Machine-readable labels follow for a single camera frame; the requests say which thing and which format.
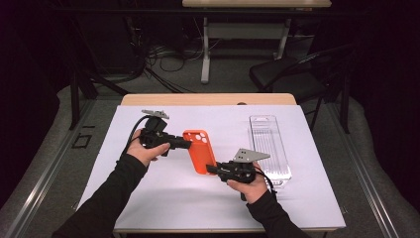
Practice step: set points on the clear plastic packaging box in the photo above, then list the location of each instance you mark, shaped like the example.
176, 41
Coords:
267, 139

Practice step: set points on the wooden table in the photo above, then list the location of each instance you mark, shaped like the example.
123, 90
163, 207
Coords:
198, 99

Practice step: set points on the black folding chair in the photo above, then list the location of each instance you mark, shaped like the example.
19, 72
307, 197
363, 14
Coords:
284, 77

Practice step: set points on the black metal stand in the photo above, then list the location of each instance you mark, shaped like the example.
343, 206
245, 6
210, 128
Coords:
75, 99

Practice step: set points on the aluminium floor rail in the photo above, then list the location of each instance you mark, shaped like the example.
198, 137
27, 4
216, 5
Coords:
366, 185
49, 172

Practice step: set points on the person's left hand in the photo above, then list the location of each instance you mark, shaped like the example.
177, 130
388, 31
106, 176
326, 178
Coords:
143, 155

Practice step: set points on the orange phone case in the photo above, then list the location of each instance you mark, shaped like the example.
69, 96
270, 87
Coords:
199, 153

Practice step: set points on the white table mat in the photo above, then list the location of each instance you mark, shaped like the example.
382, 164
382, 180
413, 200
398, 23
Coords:
171, 205

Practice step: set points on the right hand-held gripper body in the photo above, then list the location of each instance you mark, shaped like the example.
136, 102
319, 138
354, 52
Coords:
239, 172

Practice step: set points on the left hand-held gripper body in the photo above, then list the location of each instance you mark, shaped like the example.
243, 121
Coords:
155, 139

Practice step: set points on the person's right hand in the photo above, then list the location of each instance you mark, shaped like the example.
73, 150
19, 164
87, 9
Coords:
252, 190

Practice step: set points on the white-legged wooden desk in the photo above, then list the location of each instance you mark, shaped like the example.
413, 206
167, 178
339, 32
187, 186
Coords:
244, 31

